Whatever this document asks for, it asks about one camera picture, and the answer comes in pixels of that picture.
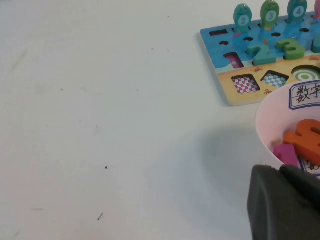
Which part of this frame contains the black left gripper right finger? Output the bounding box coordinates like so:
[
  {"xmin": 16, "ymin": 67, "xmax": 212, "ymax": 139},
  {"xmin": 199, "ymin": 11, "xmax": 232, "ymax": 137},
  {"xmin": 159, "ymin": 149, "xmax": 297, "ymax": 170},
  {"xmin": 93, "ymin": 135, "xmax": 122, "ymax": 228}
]
[{"xmin": 279, "ymin": 164, "xmax": 320, "ymax": 218}]

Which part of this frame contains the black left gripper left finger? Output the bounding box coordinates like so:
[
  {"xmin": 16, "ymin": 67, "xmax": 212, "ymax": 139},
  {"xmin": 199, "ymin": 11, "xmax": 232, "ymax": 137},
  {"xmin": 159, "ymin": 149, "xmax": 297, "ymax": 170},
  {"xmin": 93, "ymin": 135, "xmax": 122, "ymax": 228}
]
[{"xmin": 246, "ymin": 164, "xmax": 320, "ymax": 240}]

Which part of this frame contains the teal wooden number two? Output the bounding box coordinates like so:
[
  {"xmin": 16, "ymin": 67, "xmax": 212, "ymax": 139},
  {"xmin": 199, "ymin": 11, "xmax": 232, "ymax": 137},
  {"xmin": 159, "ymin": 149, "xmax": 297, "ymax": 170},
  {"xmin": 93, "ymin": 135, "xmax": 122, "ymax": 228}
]
[{"xmin": 246, "ymin": 42, "xmax": 277, "ymax": 66}]

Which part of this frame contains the handwritten label on pink bowl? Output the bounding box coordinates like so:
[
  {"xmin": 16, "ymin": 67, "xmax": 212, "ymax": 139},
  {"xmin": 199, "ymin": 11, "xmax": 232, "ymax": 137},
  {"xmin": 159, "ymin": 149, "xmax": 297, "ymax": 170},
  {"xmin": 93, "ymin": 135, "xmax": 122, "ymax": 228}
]
[
  {"xmin": 298, "ymin": 156, "xmax": 320, "ymax": 177},
  {"xmin": 288, "ymin": 83, "xmax": 320, "ymax": 111}
]

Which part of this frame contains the pink plastic bowl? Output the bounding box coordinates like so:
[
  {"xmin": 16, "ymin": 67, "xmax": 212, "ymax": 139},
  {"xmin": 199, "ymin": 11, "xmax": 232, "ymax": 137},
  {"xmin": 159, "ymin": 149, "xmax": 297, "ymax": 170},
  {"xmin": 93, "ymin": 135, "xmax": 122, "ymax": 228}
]
[{"xmin": 255, "ymin": 79, "xmax": 320, "ymax": 176}]

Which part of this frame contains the wooden number puzzle board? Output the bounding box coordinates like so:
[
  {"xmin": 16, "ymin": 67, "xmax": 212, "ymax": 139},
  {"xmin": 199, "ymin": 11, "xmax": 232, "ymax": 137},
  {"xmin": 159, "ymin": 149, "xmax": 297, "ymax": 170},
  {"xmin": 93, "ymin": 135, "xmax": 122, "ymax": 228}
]
[{"xmin": 199, "ymin": 11, "xmax": 320, "ymax": 107}]

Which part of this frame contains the teal fish piece numbered four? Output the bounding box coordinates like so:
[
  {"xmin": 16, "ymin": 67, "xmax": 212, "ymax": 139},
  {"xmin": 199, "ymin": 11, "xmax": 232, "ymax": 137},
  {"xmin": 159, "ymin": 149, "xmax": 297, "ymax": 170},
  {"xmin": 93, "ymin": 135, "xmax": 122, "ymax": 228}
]
[{"xmin": 286, "ymin": 0, "xmax": 309, "ymax": 25}]

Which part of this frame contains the green fish piece numbered three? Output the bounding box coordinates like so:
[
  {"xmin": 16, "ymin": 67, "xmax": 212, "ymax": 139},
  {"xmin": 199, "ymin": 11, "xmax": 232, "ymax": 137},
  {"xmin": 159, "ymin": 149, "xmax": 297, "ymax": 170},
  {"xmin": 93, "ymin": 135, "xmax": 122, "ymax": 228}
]
[{"xmin": 259, "ymin": 0, "xmax": 281, "ymax": 29}]

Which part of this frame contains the pink fish piece numbered five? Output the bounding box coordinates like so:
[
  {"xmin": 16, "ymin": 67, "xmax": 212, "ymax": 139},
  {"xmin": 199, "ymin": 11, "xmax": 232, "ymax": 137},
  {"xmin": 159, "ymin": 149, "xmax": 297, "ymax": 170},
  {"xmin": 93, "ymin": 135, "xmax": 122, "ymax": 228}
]
[{"xmin": 312, "ymin": 0, "xmax": 320, "ymax": 20}]

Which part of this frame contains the teal-green fish piece numbered two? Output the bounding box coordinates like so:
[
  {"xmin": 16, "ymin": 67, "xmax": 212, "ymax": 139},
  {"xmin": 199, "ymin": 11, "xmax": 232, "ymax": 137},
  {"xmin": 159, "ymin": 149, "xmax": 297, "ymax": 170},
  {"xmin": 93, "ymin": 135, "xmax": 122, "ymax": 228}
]
[{"xmin": 233, "ymin": 3, "xmax": 252, "ymax": 34}]

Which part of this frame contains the magenta wooden number one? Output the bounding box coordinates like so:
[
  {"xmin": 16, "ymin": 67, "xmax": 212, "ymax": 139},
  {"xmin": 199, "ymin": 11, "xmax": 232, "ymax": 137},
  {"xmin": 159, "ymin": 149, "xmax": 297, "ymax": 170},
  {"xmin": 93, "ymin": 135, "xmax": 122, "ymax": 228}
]
[{"xmin": 273, "ymin": 143, "xmax": 301, "ymax": 169}]

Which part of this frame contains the orange wooden number ten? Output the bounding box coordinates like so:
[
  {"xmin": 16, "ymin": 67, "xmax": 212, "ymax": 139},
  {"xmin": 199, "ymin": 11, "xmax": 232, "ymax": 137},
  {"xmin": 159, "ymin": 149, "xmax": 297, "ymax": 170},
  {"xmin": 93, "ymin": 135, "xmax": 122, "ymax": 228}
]
[{"xmin": 283, "ymin": 119, "xmax": 320, "ymax": 167}]

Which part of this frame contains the green wooden number three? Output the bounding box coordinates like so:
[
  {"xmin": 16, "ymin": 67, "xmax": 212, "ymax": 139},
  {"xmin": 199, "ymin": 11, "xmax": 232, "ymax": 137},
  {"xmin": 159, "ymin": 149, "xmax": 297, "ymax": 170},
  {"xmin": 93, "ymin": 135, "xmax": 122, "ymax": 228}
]
[{"xmin": 274, "ymin": 37, "xmax": 306, "ymax": 61}]

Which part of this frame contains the teal wooden number four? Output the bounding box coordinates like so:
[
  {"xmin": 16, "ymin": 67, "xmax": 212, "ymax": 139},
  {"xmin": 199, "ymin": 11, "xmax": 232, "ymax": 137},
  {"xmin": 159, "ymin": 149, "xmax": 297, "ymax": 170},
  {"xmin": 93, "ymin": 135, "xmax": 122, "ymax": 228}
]
[{"xmin": 311, "ymin": 33, "xmax": 320, "ymax": 54}]

